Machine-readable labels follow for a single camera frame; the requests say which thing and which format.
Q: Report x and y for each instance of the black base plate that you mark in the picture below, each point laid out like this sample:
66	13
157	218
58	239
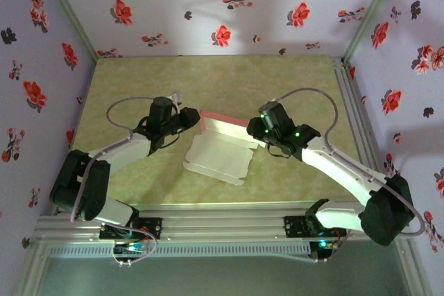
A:
293	226
152	226

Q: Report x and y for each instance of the aluminium frame leg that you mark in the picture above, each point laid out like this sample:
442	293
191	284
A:
412	271
29	271

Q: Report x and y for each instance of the long aluminium base rail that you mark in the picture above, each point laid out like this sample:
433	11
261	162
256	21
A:
222	223

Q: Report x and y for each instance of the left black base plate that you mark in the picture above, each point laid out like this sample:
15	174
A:
152	226

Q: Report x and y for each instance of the white and pink paper box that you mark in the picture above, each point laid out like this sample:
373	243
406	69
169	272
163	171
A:
218	157

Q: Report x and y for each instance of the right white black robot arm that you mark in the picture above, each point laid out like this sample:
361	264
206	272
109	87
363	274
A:
388	213

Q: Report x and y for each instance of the aluminium corner post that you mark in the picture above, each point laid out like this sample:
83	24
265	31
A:
69	15
370	15

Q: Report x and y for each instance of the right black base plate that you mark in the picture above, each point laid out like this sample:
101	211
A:
293	226

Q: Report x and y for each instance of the aluminium side rail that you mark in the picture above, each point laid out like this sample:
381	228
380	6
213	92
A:
354	109

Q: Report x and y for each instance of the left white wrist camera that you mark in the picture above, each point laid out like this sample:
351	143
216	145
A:
177	97

